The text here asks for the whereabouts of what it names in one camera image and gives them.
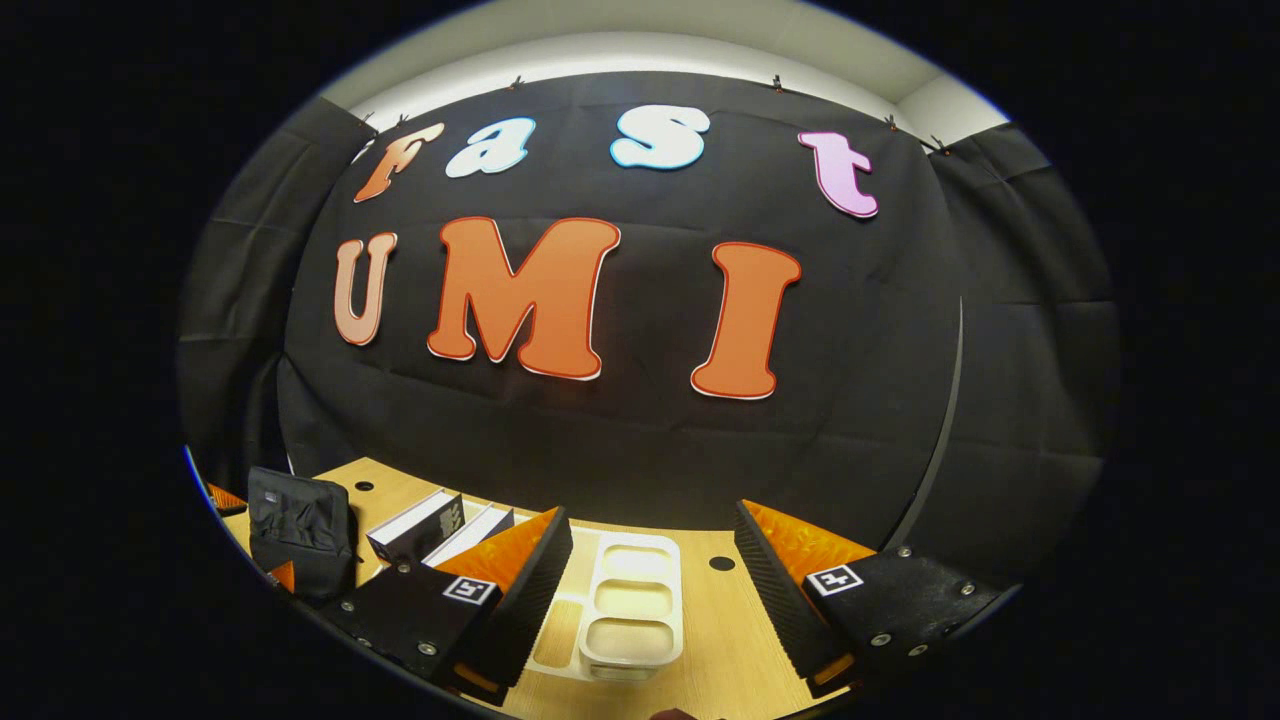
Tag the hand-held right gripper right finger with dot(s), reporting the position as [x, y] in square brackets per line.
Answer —
[785, 610]

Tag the blue cover book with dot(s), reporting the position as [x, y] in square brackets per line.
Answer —
[465, 535]

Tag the white bookshelf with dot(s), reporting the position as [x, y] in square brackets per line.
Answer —
[632, 640]

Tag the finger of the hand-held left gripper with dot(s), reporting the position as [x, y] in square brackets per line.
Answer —
[284, 577]
[226, 499]

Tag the white portrait cover book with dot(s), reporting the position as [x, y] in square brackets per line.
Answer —
[410, 520]

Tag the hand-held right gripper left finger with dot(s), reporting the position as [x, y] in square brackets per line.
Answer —
[530, 610]

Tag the black schoolbag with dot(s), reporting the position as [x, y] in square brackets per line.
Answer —
[300, 530]

